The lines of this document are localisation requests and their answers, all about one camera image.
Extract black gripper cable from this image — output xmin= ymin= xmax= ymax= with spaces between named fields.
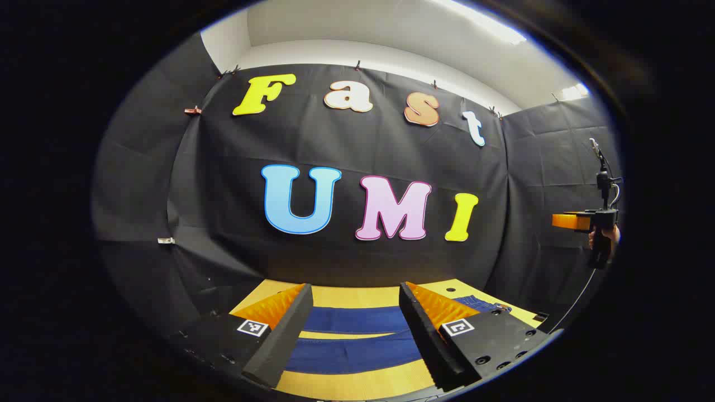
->
xmin=550 ymin=267 xmax=598 ymax=334

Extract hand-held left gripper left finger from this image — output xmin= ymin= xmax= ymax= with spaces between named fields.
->
xmin=170 ymin=283 xmax=314 ymax=390

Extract black backdrop cloth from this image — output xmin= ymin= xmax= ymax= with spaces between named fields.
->
xmin=92 ymin=31 xmax=623 ymax=336

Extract blue jeans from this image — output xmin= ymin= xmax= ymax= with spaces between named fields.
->
xmin=285 ymin=295 xmax=512 ymax=376

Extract row of small dark clips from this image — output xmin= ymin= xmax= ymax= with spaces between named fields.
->
xmin=217 ymin=60 xmax=559 ymax=119

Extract ceiling light strip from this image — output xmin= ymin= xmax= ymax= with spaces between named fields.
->
xmin=559 ymin=83 xmax=590 ymax=102

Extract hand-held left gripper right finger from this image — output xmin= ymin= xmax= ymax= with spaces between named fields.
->
xmin=398 ymin=281 xmax=554 ymax=393

